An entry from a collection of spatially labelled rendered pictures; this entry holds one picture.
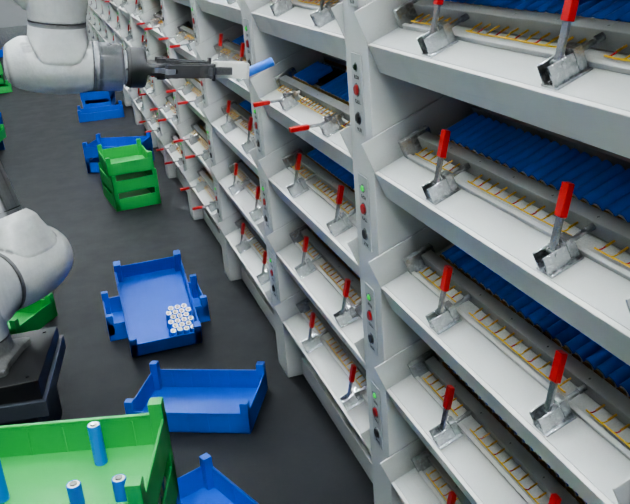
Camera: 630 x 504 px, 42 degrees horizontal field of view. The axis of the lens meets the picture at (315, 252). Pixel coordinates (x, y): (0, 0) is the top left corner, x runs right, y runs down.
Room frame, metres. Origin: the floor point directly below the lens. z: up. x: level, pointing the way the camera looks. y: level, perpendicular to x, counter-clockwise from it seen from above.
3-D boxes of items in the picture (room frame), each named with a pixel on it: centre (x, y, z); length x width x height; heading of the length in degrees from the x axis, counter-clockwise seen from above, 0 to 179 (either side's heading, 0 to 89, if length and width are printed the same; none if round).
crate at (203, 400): (1.74, 0.31, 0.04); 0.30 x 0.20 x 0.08; 80
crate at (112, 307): (2.29, 0.51, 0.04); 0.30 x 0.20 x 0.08; 106
